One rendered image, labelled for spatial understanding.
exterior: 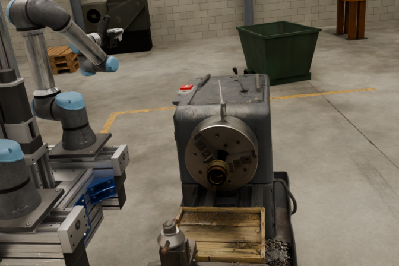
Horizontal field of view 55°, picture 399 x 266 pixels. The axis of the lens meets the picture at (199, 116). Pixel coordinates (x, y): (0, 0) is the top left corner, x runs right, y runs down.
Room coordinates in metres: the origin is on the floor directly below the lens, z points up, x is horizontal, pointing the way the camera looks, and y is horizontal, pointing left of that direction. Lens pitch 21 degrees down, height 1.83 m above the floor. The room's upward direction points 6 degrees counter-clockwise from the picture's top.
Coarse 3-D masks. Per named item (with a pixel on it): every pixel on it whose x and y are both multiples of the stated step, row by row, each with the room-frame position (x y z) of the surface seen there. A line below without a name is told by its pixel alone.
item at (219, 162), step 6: (210, 162) 1.37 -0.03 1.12; (216, 162) 1.36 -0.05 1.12; (222, 162) 1.36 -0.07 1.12; (210, 168) 1.34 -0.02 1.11; (216, 168) 1.32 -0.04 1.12; (222, 168) 1.33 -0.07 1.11; (228, 168) 1.36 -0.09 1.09; (210, 174) 1.31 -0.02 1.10; (216, 174) 1.38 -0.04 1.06; (222, 174) 1.30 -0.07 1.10; (228, 174) 1.36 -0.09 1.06; (210, 180) 1.31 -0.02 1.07; (216, 180) 1.34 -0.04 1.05; (222, 180) 1.31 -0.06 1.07
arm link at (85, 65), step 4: (80, 56) 1.86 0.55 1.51; (84, 56) 1.86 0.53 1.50; (80, 60) 1.87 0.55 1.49; (84, 60) 1.86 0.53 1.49; (88, 60) 1.85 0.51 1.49; (80, 64) 1.87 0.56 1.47; (84, 64) 1.86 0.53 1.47; (88, 64) 1.84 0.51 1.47; (80, 68) 1.88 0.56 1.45; (84, 68) 1.86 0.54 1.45; (88, 68) 1.85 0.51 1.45; (92, 68) 1.83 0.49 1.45; (84, 72) 1.86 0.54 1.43; (88, 72) 1.86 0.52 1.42; (92, 72) 1.87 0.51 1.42
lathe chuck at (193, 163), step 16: (208, 128) 1.47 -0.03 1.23; (224, 128) 1.45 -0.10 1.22; (240, 128) 1.47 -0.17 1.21; (192, 144) 1.48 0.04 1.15; (224, 144) 1.46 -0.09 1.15; (240, 144) 1.44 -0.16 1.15; (256, 144) 1.49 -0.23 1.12; (192, 160) 1.48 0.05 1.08; (224, 160) 1.53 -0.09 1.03; (256, 160) 1.43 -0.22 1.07; (192, 176) 1.48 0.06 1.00; (240, 176) 1.44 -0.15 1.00
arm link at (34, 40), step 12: (12, 0) 1.67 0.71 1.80; (24, 0) 1.62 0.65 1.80; (12, 12) 1.63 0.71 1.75; (24, 12) 1.59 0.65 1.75; (24, 24) 1.62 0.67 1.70; (36, 24) 1.61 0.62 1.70; (24, 36) 1.64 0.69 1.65; (36, 36) 1.64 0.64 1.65; (36, 48) 1.63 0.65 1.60; (36, 60) 1.63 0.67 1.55; (48, 60) 1.67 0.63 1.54; (36, 72) 1.63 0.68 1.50; (48, 72) 1.65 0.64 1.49; (36, 84) 1.64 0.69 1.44; (48, 84) 1.64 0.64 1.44; (36, 96) 1.62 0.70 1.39; (48, 96) 1.62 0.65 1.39; (36, 108) 1.64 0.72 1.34; (48, 108) 1.60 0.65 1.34
